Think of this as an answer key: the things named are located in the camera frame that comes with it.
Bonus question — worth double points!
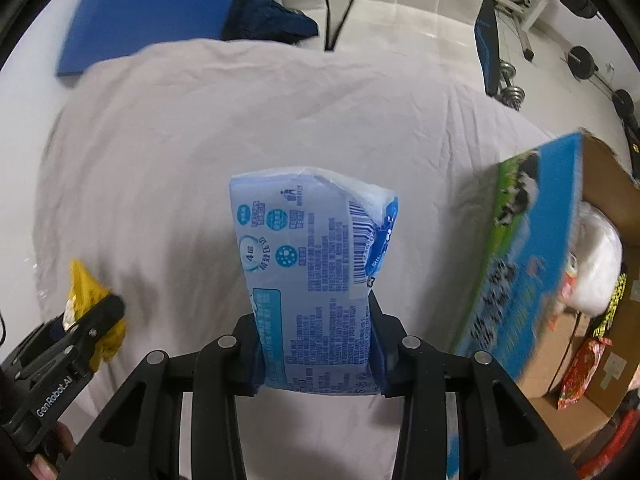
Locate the light blue tissue pack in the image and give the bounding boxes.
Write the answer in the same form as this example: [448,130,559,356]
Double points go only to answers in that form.
[229,167,398,396]

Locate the grey table cloth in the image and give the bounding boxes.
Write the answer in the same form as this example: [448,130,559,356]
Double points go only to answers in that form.
[32,40,549,419]

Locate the dark navy cloth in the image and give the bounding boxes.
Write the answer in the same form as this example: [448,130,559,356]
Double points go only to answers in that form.
[220,0,319,44]

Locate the blue foam mat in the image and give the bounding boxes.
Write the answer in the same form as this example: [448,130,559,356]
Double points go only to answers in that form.
[56,0,233,77]

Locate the red snack bag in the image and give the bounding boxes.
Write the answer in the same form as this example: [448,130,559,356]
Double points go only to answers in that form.
[556,337,612,411]

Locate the white quilted chair right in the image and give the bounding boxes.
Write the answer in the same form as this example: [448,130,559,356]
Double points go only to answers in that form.
[331,0,484,51]

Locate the chrome dumbbell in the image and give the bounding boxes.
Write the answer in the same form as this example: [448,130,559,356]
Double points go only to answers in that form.
[498,60,526,112]

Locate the floor barbell black plates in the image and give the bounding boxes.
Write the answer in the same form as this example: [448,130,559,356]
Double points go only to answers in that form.
[566,46,639,136]

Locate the person's hand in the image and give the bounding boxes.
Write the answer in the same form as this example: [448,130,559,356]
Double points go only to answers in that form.
[28,422,76,480]

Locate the white knit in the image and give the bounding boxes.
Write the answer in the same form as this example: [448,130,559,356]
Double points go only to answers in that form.
[567,202,623,318]

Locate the yellow snack packet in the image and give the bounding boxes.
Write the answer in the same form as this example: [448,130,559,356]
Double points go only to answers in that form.
[62,259,127,372]

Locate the black blue weight bench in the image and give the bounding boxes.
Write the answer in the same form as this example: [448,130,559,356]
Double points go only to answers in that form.
[474,0,500,98]

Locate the brown cardboard box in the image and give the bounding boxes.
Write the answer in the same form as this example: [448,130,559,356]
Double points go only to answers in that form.
[452,131,639,450]

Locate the black shoe shine wipes pack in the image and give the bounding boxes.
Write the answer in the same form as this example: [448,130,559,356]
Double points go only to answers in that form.
[591,272,627,338]

